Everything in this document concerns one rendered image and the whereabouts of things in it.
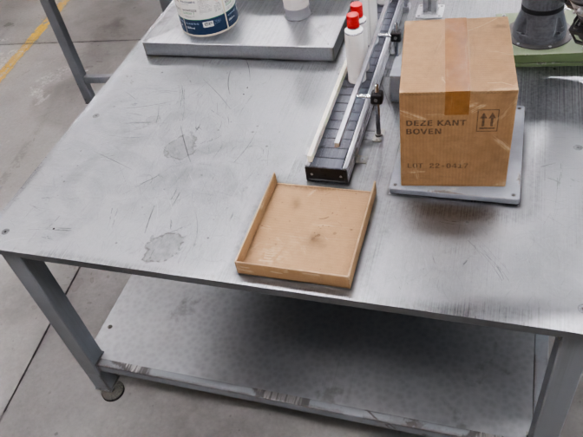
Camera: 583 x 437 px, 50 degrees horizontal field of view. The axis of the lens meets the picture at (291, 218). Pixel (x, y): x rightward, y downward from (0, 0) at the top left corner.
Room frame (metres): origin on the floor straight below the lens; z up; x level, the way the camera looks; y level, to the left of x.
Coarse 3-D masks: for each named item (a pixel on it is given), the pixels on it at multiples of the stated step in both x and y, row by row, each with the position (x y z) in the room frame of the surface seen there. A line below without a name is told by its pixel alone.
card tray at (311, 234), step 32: (288, 192) 1.16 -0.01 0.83; (320, 192) 1.14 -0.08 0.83; (352, 192) 1.12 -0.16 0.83; (256, 224) 1.06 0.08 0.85; (288, 224) 1.05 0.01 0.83; (320, 224) 1.03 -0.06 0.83; (352, 224) 1.01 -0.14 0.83; (256, 256) 0.97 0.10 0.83; (288, 256) 0.95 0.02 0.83; (320, 256) 0.93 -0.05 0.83; (352, 256) 0.92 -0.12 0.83
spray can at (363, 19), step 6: (354, 6) 1.56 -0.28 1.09; (360, 6) 1.56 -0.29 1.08; (360, 12) 1.56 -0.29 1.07; (360, 18) 1.56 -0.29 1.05; (366, 18) 1.57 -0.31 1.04; (360, 24) 1.55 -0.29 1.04; (366, 24) 1.56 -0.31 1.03; (366, 30) 1.56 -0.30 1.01; (366, 36) 1.56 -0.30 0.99; (366, 42) 1.55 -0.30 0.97; (366, 48) 1.55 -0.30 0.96; (366, 72) 1.55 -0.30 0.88
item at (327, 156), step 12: (396, 0) 1.94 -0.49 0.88; (384, 24) 1.80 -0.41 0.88; (372, 60) 1.61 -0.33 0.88; (372, 72) 1.55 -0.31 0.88; (348, 84) 1.51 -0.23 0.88; (348, 96) 1.45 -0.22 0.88; (336, 108) 1.41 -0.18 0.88; (360, 108) 1.39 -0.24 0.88; (336, 120) 1.36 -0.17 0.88; (324, 132) 1.32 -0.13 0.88; (336, 132) 1.31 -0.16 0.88; (348, 132) 1.30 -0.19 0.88; (324, 144) 1.27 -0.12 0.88; (348, 144) 1.25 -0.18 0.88; (324, 156) 1.22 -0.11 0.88; (336, 156) 1.21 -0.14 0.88; (324, 168) 1.18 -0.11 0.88; (336, 168) 1.16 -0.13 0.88
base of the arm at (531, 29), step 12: (528, 12) 1.57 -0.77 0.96; (540, 12) 1.54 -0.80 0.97; (552, 12) 1.54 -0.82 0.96; (564, 12) 1.57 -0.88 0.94; (516, 24) 1.60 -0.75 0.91; (528, 24) 1.56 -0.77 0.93; (540, 24) 1.54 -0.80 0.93; (552, 24) 1.53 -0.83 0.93; (564, 24) 1.55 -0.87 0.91; (516, 36) 1.58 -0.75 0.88; (528, 36) 1.54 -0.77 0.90; (540, 36) 1.53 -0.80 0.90; (552, 36) 1.52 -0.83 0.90; (564, 36) 1.54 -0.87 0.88
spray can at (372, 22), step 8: (360, 0) 1.70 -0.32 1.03; (368, 0) 1.68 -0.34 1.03; (376, 0) 1.69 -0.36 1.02; (368, 8) 1.68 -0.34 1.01; (376, 8) 1.69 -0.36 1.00; (368, 16) 1.68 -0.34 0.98; (376, 16) 1.69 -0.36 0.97; (368, 24) 1.68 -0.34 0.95; (376, 24) 1.69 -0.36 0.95; (368, 32) 1.69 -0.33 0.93; (368, 40) 1.69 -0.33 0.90
